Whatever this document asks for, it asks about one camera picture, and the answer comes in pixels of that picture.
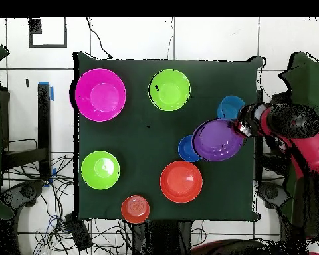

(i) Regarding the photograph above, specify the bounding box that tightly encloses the light blue translucent bowl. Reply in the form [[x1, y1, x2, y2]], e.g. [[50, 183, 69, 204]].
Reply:
[[217, 95, 246, 120]]

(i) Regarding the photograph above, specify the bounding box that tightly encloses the purple bowl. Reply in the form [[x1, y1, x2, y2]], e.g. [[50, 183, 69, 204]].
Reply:
[[191, 118, 245, 162]]

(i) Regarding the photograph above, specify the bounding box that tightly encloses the small dark blue bowl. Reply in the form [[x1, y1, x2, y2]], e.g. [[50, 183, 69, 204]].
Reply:
[[177, 135, 203, 163]]

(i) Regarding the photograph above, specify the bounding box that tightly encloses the large orange bowl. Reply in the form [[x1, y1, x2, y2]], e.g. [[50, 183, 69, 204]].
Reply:
[[159, 160, 203, 204]]

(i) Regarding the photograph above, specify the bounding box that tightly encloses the large green bowl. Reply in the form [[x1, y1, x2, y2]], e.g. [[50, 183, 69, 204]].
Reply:
[[80, 150, 121, 191], [149, 68, 191, 112]]

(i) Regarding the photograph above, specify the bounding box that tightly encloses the small translucent orange bowl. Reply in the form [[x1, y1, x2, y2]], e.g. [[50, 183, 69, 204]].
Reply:
[[120, 195, 151, 224]]

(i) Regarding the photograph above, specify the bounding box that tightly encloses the black office chair base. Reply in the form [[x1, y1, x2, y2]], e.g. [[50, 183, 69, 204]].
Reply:
[[1, 180, 46, 213], [257, 181, 290, 211]]

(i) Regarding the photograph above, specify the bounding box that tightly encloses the dark green table cloth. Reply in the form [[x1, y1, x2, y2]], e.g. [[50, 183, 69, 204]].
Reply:
[[73, 51, 264, 222]]

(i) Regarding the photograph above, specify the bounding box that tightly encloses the large pink bowl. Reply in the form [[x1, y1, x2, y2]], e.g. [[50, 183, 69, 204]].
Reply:
[[74, 68, 127, 122]]

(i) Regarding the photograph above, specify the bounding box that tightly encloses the black floor box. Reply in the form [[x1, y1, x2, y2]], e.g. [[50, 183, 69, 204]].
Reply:
[[63, 212, 94, 252]]

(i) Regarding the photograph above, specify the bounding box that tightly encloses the blue tape strip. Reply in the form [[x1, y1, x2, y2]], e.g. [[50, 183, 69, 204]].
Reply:
[[39, 81, 54, 102]]

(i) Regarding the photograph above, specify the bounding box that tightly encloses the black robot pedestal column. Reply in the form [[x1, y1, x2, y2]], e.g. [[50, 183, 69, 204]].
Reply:
[[135, 220, 195, 255]]

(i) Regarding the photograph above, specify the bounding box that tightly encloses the black floor cable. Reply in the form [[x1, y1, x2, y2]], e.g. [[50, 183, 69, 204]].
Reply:
[[85, 17, 115, 60]]

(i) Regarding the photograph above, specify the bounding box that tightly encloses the tangle of floor cables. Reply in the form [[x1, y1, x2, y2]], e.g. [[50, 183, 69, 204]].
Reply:
[[2, 137, 139, 255]]

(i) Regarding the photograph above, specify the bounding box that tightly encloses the black floor frame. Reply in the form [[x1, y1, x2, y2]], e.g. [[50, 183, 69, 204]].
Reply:
[[28, 17, 68, 48]]

